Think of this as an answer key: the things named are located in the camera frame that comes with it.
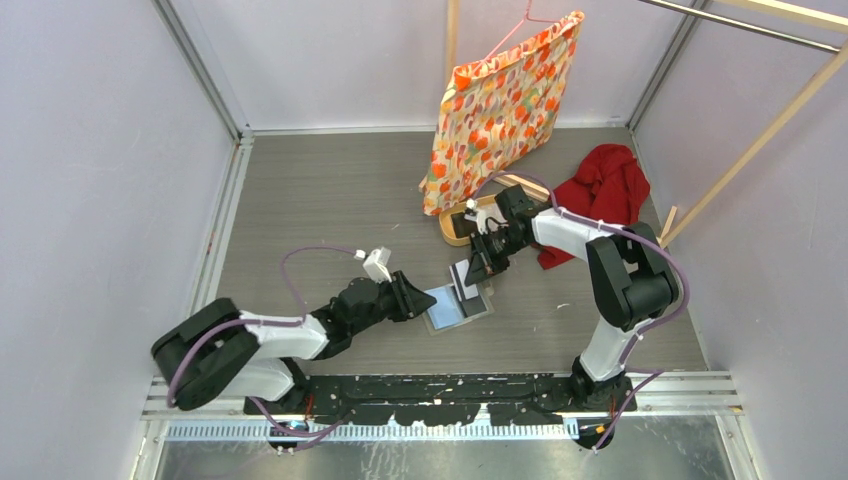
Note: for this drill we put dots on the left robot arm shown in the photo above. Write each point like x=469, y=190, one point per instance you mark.
x=223, y=350

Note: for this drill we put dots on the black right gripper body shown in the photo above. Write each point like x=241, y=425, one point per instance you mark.
x=496, y=247

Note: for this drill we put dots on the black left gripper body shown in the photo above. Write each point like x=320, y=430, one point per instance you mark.
x=382, y=307

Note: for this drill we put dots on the metal rod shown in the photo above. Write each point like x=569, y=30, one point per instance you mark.
x=739, y=25

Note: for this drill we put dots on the red cloth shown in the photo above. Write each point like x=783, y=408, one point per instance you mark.
x=608, y=185

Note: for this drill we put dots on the floral fabric bag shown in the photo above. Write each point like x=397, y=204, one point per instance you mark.
x=496, y=110

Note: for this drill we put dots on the wooden rack frame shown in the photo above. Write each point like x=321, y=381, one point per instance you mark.
x=726, y=132

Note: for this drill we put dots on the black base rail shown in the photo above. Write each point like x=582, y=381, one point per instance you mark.
x=447, y=400

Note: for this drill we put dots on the black card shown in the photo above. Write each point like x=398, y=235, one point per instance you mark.
x=462, y=226
x=474, y=307

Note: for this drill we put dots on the pink wire hanger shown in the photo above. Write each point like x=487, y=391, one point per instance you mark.
x=528, y=19

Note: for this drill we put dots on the white magnetic stripe card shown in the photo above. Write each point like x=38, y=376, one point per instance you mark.
x=459, y=272

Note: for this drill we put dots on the taupe leather card holder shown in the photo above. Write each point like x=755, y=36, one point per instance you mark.
x=447, y=313

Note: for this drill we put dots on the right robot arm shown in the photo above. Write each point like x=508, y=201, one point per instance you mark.
x=632, y=280

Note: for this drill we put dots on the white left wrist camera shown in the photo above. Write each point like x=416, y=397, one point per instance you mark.
x=375, y=263

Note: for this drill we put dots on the tan oval tray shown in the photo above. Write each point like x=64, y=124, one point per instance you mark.
x=445, y=225

